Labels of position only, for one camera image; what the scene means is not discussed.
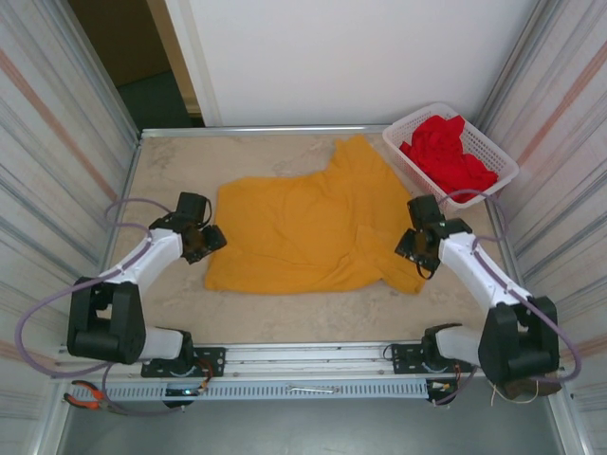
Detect grey slotted cable duct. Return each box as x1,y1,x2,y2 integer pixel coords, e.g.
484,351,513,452
101,381,431,402

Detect brown pouch with string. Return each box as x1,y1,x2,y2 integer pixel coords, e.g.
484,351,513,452
490,373,564,405

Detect white plastic basket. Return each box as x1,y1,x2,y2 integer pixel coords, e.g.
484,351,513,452
382,101,521,212

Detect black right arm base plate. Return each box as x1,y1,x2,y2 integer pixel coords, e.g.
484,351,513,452
391,343,478,375

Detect white door frame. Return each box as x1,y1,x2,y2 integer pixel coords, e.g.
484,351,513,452
145,0,224,129

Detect aluminium mounting rail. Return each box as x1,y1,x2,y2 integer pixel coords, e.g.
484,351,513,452
49,337,568,384

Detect red cloth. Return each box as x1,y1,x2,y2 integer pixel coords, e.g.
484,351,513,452
399,113,499,204

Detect small silver wrench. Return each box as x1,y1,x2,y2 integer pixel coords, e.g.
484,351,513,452
285,384,341,394

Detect yellow t-shirt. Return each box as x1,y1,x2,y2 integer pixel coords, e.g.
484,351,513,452
203,134,428,298

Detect black controller board with wires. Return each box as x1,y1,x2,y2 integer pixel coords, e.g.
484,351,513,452
425,378,460,408
162,384,211,410

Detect brown wooden panel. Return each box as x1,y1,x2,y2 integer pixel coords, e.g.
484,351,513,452
68,0,173,89

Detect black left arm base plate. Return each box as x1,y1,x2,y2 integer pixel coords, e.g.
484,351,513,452
140,347,227,379

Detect orange-handled pliers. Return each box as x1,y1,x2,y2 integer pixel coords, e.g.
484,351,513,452
63,379,129,417

